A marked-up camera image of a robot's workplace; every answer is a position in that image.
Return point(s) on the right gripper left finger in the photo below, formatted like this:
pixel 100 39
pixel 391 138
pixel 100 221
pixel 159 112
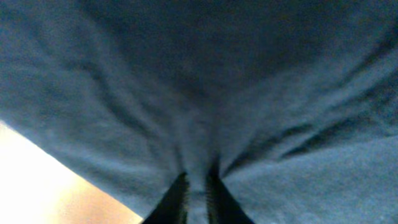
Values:
pixel 173 208

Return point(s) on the navy blue shorts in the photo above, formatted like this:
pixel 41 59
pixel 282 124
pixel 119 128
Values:
pixel 293 104

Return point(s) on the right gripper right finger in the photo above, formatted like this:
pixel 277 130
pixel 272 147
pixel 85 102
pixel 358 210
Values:
pixel 222 208

